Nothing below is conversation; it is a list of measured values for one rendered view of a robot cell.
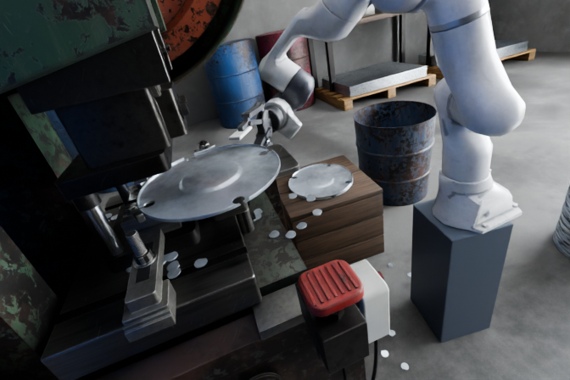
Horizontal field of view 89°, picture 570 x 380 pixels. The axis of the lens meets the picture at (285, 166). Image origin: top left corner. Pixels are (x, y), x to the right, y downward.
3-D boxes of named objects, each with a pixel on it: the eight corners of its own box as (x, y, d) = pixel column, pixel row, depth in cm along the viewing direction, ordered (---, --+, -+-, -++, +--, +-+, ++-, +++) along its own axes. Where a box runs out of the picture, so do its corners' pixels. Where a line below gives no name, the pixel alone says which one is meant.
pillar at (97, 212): (125, 245, 52) (86, 178, 46) (123, 253, 50) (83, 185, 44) (112, 249, 52) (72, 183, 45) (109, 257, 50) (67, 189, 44)
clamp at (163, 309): (176, 246, 54) (155, 201, 49) (176, 324, 40) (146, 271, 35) (142, 258, 53) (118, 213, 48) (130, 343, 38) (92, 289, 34)
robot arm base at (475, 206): (481, 184, 95) (487, 145, 88) (536, 218, 78) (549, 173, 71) (417, 202, 93) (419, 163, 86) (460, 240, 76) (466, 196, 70)
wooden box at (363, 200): (348, 208, 168) (343, 154, 152) (384, 251, 135) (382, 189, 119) (282, 229, 162) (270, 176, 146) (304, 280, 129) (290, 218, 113)
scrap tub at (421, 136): (399, 164, 201) (400, 96, 179) (449, 192, 164) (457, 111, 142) (346, 183, 192) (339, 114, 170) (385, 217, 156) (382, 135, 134)
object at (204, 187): (127, 182, 65) (126, 180, 64) (241, 137, 78) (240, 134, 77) (157, 249, 42) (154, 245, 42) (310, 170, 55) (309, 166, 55)
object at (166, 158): (177, 143, 65) (168, 120, 63) (176, 183, 48) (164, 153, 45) (101, 165, 62) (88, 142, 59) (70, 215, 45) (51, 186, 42)
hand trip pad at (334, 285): (347, 293, 41) (343, 254, 38) (371, 330, 36) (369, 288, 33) (302, 313, 40) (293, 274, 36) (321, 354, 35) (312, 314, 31)
